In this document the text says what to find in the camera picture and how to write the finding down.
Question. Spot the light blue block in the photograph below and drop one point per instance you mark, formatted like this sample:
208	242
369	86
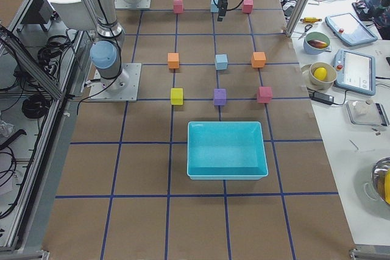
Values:
214	6
221	61

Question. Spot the pink block left far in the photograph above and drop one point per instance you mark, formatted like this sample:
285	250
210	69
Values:
248	6

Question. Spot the pink block near base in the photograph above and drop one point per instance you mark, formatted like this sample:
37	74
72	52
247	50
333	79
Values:
178	6

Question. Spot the orange block far side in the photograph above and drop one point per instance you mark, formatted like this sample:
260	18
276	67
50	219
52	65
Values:
258	59

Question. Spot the orange block near base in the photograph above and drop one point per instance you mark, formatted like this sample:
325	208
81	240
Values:
173	60

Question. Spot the scissors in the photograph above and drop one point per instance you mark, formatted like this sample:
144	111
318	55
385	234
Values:
306	29

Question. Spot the purple block near teal tray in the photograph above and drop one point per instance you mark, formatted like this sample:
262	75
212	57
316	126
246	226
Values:
219	97

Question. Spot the blue bowl with fruit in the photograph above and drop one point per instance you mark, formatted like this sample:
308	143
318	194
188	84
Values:
315	43

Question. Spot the pink block right far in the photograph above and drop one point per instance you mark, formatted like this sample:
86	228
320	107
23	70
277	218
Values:
264	94

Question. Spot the yellow block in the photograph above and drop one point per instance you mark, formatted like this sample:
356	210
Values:
176	96

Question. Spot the cream bowl with lemon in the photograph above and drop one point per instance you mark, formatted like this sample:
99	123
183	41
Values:
322	75

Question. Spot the teach pendant far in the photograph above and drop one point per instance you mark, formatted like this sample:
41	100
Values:
349	29

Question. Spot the teach pendant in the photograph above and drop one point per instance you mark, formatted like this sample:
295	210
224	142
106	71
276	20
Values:
355	72
349	29

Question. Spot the black power adapter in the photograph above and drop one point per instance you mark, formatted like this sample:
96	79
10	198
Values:
322	98

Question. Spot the teal plastic tray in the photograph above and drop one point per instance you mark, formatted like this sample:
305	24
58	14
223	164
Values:
232	150

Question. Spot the teach pendant near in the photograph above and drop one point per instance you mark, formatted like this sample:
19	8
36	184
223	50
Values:
355	72

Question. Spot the kitchen scale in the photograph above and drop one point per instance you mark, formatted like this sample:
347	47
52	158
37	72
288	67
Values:
367	112

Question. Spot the steel bowl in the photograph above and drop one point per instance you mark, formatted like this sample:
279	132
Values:
378	187

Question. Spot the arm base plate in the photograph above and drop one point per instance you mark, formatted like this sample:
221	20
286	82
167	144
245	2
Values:
125	88
142	5

